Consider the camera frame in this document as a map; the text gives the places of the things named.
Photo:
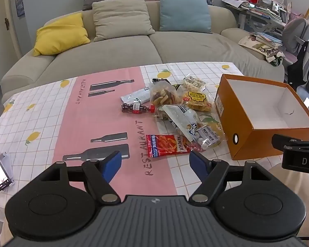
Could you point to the black and yellow snack packet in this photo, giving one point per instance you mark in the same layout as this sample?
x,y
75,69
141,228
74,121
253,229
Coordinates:
x,y
177,87

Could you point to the beige sofa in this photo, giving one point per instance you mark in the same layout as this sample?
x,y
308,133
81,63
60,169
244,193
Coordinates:
x,y
123,54

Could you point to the small cola bottle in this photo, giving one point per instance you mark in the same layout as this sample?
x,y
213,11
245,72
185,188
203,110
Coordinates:
x,y
135,108

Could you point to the white phone stand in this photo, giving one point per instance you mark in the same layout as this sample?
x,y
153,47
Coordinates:
x,y
7,164

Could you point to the black hanging bag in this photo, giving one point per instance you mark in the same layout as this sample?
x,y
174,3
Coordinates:
x,y
302,67

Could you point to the pink and white checked tablecloth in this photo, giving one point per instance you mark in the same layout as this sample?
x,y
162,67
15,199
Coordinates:
x,y
97,123

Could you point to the clear packet of white puffs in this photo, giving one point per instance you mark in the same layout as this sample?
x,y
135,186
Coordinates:
x,y
194,82

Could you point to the large white and blue packet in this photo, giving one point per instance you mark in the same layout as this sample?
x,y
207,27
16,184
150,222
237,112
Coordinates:
x,y
181,119

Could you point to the beige pillow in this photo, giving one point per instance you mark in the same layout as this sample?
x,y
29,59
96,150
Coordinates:
x,y
121,20

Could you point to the waffle packet with yellow label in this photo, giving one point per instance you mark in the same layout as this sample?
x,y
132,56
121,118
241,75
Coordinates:
x,y
197,100

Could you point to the cluttered desk with books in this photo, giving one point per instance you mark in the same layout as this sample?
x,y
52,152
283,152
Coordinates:
x,y
262,10

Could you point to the yellow pillow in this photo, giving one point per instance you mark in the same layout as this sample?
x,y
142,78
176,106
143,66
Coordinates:
x,y
59,36

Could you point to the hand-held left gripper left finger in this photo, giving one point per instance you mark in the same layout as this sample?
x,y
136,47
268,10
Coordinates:
x,y
113,164

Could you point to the white and teal snack packet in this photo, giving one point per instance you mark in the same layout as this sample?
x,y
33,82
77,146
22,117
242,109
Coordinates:
x,y
136,95

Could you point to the clear bag of mixed crackers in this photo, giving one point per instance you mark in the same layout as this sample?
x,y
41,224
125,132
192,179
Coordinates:
x,y
163,94

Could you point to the stack of books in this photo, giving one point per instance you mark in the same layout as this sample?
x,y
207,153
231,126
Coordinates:
x,y
267,38

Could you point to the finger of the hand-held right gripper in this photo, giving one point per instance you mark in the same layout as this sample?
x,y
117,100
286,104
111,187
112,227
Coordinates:
x,y
285,140

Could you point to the red snack packet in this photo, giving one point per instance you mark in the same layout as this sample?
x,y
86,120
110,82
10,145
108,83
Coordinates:
x,y
167,145

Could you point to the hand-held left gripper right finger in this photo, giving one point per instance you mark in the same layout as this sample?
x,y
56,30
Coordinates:
x,y
198,163

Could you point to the orange cardboard box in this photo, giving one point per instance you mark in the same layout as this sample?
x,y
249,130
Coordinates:
x,y
260,144

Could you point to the grey desk chair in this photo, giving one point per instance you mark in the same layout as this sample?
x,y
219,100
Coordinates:
x,y
297,34

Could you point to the light blue pillow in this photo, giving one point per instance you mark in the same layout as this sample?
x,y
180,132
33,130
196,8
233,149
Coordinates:
x,y
184,11

